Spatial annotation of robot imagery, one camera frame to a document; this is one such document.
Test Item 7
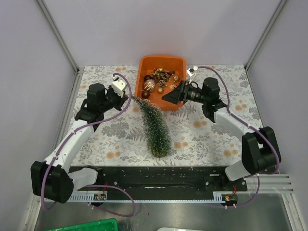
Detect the dark brown bauble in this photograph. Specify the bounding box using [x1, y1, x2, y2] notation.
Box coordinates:
[141, 91, 150, 99]
[144, 75, 152, 81]

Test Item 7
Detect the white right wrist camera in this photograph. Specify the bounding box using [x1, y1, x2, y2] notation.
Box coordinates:
[186, 66, 198, 83]

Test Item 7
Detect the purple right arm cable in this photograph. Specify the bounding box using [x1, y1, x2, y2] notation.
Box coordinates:
[196, 66, 281, 209]

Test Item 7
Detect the floral patterned table mat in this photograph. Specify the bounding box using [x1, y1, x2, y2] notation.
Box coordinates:
[73, 64, 262, 166]

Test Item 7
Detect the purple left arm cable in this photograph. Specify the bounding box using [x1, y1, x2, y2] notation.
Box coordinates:
[39, 73, 137, 217]

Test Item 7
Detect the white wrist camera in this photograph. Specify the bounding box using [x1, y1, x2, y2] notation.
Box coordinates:
[186, 66, 198, 83]
[111, 77, 127, 98]

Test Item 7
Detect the small green christmas tree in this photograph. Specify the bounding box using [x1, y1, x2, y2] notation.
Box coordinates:
[132, 96, 172, 158]

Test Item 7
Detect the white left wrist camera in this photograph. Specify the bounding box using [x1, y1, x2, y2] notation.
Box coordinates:
[111, 77, 127, 98]

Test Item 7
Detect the small gold bauble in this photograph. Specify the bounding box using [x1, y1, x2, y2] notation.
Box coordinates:
[157, 87, 164, 94]

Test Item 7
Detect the grey slotted cable duct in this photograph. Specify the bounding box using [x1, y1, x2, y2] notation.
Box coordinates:
[67, 192, 226, 204]

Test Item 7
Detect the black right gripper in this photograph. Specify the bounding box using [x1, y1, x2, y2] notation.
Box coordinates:
[162, 80, 208, 104]

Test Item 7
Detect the green plastic crate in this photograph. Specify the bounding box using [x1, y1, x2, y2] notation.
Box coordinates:
[52, 218, 118, 231]

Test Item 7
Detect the orange plastic tub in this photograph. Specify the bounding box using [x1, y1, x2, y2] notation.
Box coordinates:
[135, 54, 186, 111]

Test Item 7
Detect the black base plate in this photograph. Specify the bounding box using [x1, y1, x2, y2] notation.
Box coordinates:
[69, 166, 248, 202]

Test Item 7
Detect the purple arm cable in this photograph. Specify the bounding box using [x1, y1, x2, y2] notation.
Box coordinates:
[196, 66, 281, 209]
[39, 73, 137, 217]

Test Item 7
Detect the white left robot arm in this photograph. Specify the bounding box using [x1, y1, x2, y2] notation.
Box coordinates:
[30, 79, 129, 204]

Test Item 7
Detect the large gold striped bauble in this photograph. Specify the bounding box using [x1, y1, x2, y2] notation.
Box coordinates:
[143, 79, 156, 92]

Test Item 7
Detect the aluminium frame post left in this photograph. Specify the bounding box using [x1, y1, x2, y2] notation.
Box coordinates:
[35, 0, 79, 73]

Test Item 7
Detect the brown pine cone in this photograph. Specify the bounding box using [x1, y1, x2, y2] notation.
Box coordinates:
[158, 79, 167, 88]

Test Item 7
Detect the gold and brown ornament pile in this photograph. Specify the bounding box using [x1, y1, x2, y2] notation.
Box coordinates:
[152, 67, 175, 81]

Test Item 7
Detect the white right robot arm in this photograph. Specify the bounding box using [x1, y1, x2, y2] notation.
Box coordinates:
[162, 77, 281, 191]

